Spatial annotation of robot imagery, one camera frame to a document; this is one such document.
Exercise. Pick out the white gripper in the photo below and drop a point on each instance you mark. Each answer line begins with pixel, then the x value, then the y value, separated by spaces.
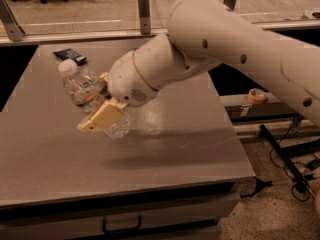
pixel 127 78

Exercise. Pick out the clear plastic water bottle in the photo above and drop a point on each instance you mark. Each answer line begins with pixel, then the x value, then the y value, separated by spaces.
pixel 88 92

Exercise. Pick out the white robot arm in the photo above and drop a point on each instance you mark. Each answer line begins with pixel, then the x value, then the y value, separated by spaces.
pixel 201 35

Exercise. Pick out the dark blue snack packet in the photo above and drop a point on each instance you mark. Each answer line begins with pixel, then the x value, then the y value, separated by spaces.
pixel 71 54

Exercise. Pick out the orange tape roll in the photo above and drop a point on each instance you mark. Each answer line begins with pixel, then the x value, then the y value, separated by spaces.
pixel 256 96

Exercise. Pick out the grey cabinet drawer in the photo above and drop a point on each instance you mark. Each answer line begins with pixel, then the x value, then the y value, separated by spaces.
pixel 194 218

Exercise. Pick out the black metal stand leg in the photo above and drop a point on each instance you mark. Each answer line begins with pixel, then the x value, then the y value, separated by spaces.
pixel 301 183

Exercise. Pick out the middle metal railing post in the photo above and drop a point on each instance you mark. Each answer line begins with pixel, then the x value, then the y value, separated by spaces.
pixel 144 16

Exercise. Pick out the left metal railing post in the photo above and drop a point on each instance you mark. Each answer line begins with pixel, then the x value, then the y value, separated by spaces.
pixel 11 26

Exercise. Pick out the black drawer handle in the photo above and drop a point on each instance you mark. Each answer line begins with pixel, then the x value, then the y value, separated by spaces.
pixel 121 224

